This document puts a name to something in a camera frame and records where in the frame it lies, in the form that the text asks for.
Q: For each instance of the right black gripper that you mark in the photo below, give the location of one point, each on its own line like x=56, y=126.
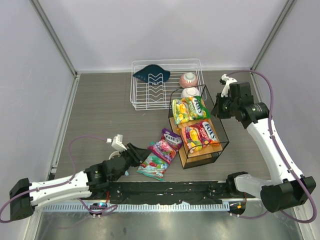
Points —
x=220, y=108

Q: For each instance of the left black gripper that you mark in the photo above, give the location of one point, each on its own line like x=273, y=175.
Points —
x=135, y=154

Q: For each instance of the purple berries candy bag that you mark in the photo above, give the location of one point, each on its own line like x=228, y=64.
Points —
x=168, y=146

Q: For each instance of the wooden two-tier wire shelf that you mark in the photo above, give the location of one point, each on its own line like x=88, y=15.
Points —
x=206, y=155

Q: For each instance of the green candy bag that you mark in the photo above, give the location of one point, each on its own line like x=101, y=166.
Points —
x=189, y=109

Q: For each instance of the orange fruits candy bag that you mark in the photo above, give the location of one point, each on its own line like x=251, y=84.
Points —
x=199, y=135

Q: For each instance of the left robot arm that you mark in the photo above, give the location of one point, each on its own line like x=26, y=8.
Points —
x=25, y=197

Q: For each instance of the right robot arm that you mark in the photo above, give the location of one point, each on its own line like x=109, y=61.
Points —
x=287, y=187

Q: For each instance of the teal mint candy bag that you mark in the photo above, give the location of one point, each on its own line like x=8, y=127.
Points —
x=153, y=167

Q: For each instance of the white bowl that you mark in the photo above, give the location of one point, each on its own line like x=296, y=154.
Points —
x=190, y=92

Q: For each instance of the pink patterned bowl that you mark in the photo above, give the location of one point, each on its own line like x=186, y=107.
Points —
x=188, y=79

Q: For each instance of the dark blue leaf plate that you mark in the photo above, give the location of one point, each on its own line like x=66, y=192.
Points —
x=153, y=74

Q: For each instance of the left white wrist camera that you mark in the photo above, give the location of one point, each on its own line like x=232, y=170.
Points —
x=117, y=143

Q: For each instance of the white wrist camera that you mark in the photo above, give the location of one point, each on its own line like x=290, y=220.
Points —
x=226, y=81
x=117, y=143

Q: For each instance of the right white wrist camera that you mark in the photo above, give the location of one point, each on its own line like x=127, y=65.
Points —
x=226, y=81

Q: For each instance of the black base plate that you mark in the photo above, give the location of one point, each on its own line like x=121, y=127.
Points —
x=167, y=193

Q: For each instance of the white wire dish rack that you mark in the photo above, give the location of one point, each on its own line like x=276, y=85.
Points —
x=158, y=97

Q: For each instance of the white slotted cable duct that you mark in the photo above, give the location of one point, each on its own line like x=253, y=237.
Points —
x=183, y=207

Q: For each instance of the aluminium rail frame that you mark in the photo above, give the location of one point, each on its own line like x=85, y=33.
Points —
x=102, y=38

